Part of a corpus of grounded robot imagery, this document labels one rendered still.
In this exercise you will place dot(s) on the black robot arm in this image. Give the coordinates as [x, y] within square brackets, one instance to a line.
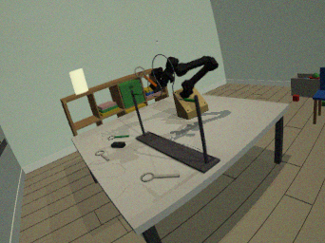
[209, 64]

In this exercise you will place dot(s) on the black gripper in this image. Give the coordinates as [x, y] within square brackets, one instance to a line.
[163, 81]

